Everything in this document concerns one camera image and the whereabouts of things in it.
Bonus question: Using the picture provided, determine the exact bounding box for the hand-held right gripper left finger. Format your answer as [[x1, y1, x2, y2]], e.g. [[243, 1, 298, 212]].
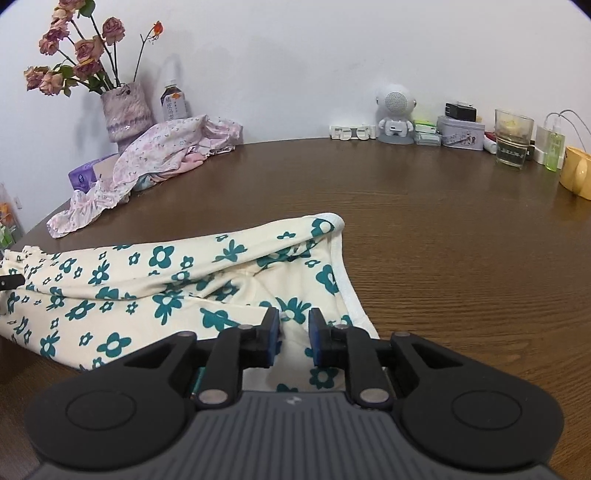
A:
[[124, 307, 282, 409]]

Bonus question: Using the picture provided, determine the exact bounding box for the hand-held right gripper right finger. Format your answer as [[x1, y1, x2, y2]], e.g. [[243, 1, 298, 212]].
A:
[[308, 308, 465, 409]]

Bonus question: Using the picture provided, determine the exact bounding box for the cream dress with green flowers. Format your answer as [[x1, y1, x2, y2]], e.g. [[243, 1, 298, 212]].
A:
[[0, 212, 380, 393]]

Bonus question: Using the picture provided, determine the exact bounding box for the purple tissue pack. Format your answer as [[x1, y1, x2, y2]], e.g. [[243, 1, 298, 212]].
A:
[[68, 154, 121, 192]]

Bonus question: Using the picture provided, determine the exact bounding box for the plain pink garment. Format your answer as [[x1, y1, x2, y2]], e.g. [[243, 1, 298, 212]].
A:
[[152, 152, 206, 178]]

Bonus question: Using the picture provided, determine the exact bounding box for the pink floral garment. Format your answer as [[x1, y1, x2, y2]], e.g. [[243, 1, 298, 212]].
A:
[[46, 114, 244, 239]]

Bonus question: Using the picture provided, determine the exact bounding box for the purple textured vase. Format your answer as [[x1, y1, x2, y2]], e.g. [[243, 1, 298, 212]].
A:
[[100, 82, 153, 144]]

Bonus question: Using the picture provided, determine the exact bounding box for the small green white box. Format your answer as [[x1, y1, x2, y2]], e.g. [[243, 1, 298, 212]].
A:
[[413, 120, 441, 147]]

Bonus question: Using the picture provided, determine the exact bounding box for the tea bottle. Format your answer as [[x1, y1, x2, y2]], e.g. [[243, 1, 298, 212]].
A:
[[160, 80, 189, 123]]

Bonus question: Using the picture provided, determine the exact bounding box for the dried rose bouquet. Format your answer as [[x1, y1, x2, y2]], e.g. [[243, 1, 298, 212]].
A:
[[24, 0, 164, 97]]

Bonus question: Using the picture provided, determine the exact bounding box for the white robot speaker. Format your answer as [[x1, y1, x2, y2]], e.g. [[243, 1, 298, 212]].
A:
[[375, 83, 416, 145]]

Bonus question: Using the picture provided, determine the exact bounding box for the grey tin box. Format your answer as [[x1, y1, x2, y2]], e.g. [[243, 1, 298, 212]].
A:
[[436, 115, 486, 149]]

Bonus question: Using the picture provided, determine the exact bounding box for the black charger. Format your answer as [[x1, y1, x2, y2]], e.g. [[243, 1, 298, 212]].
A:
[[444, 102, 476, 123]]

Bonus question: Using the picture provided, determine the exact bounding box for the glass cup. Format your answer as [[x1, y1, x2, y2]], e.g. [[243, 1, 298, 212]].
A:
[[495, 109, 535, 168]]

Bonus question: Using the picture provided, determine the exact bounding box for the white charger block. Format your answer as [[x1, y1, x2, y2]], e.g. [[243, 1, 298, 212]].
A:
[[534, 124, 565, 164]]

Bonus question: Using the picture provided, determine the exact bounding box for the green spray bottle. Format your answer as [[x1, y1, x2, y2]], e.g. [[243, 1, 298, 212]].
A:
[[545, 130, 565, 172]]

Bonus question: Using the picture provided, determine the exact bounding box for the yellow mug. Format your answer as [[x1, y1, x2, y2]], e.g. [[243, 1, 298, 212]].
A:
[[560, 146, 591, 200]]

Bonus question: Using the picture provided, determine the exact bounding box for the wire rack of bottles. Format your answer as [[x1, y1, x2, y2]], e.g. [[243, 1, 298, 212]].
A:
[[0, 182, 24, 252]]

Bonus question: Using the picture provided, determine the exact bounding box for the white cable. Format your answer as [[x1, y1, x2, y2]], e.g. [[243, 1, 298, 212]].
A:
[[545, 109, 591, 151]]

